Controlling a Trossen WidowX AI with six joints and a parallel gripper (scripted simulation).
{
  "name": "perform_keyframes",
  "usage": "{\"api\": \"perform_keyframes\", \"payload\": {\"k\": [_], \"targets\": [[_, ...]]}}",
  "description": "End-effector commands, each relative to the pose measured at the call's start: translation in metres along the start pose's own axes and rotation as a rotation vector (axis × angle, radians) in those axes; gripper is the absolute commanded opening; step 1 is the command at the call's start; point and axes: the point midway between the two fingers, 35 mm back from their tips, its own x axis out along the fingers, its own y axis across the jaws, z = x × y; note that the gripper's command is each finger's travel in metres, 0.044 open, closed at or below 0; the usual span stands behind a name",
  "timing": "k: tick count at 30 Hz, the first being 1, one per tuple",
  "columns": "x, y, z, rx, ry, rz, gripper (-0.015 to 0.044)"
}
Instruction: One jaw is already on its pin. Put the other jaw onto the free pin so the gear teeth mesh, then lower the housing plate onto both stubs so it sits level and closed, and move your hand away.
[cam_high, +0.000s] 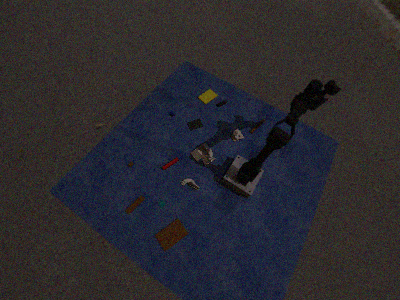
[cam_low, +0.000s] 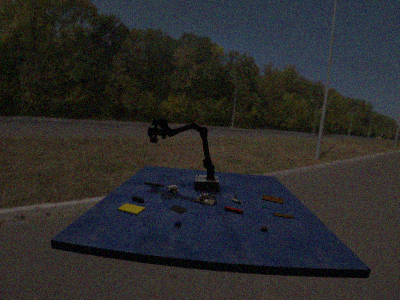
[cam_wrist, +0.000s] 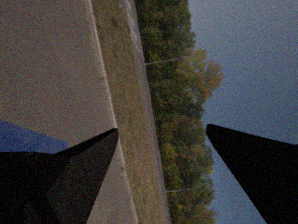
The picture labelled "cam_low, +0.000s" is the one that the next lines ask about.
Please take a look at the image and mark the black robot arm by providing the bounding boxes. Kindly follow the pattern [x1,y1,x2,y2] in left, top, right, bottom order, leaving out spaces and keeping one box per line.
[147,119,215,180]

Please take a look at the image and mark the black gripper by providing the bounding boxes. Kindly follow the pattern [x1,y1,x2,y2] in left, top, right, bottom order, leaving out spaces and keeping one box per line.
[149,119,160,143]

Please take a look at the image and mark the yellow flat rectangular plate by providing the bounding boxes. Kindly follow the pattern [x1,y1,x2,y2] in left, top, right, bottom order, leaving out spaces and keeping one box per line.
[117,203,145,215]

